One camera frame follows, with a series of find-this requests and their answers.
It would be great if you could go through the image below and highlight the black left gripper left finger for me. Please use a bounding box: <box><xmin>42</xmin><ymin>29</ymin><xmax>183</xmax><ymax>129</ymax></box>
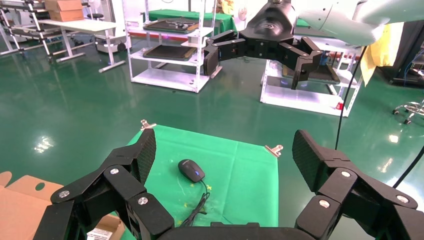
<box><xmin>33</xmin><ymin>128</ymin><xmax>175</xmax><ymax>240</ymax></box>

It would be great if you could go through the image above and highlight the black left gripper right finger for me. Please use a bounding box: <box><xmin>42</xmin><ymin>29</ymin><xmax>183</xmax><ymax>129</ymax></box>
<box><xmin>292</xmin><ymin>129</ymin><xmax>424</xmax><ymax>240</ymax></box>

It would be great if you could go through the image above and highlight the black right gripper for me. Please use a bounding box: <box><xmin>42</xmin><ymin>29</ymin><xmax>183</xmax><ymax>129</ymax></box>
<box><xmin>202</xmin><ymin>0</ymin><xmax>324</xmax><ymax>90</ymax></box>

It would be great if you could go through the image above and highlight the black wired computer mouse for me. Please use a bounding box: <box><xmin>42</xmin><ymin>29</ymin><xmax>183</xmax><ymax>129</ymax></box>
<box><xmin>177</xmin><ymin>158</ymin><xmax>212</xmax><ymax>228</ymax></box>

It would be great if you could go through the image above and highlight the open brown cardboard box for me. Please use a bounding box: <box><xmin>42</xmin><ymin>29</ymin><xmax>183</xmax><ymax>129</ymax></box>
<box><xmin>0</xmin><ymin>171</ymin><xmax>126</xmax><ymax>240</ymax></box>

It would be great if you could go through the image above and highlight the white printed paper sheet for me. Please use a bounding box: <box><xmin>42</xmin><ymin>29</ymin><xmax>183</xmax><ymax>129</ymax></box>
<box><xmin>86</xmin><ymin>227</ymin><xmax>114</xmax><ymax>240</ymax></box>

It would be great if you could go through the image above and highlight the white metal shelf rack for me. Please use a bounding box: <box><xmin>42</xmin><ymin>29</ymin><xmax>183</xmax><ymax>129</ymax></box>
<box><xmin>259</xmin><ymin>33</ymin><xmax>364</xmax><ymax>118</ymax></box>
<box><xmin>121</xmin><ymin>0</ymin><xmax>220</xmax><ymax>94</ymax></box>

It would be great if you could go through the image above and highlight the black flat tray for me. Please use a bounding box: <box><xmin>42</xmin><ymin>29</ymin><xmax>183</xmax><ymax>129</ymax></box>
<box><xmin>282</xmin><ymin>62</ymin><xmax>341</xmax><ymax>86</ymax></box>
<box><xmin>143</xmin><ymin>44</ymin><xmax>198</xmax><ymax>62</ymax></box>
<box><xmin>143</xmin><ymin>19</ymin><xmax>200</xmax><ymax>35</ymax></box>

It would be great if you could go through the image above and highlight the silver metal binder clip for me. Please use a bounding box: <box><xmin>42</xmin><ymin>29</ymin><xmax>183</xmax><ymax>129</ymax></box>
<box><xmin>264</xmin><ymin>144</ymin><xmax>284</xmax><ymax>158</ymax></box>
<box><xmin>140</xmin><ymin>119</ymin><xmax>157</xmax><ymax>131</ymax></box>

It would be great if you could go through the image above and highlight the office chair wheel base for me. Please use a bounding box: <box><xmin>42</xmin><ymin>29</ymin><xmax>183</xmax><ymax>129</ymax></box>
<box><xmin>392</xmin><ymin>99</ymin><xmax>424</xmax><ymax>126</ymax></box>

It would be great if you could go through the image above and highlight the yellow hanging cloth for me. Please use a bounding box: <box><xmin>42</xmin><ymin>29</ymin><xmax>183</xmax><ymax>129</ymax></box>
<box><xmin>360</xmin><ymin>23</ymin><xmax>405</xmax><ymax>88</ymax></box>

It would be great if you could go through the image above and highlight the green table cloth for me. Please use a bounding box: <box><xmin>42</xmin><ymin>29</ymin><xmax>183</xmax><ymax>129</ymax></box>
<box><xmin>114</xmin><ymin>124</ymin><xmax>280</xmax><ymax>240</ymax></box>

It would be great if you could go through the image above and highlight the white wheeled machine base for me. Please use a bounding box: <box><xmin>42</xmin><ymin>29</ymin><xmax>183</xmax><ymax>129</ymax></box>
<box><xmin>94</xmin><ymin>32</ymin><xmax>129</xmax><ymax>54</ymax></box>

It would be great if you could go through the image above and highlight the white metal table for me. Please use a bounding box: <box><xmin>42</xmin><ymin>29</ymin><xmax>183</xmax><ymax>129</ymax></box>
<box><xmin>38</xmin><ymin>18</ymin><xmax>127</xmax><ymax>74</ymax></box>

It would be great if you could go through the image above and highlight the metal pipe rack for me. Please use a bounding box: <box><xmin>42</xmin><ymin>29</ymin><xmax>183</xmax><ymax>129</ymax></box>
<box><xmin>0</xmin><ymin>0</ymin><xmax>56</xmax><ymax>63</ymax></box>

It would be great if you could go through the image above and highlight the closed brown cardboard carton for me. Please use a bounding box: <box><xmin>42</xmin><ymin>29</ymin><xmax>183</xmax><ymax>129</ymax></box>
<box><xmin>48</xmin><ymin>9</ymin><xmax>85</xmax><ymax>23</ymax></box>
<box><xmin>44</xmin><ymin>0</ymin><xmax>84</xmax><ymax>13</ymax></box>

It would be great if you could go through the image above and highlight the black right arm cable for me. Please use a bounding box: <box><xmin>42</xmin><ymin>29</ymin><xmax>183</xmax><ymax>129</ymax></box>
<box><xmin>334</xmin><ymin>45</ymin><xmax>424</xmax><ymax>190</ymax></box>

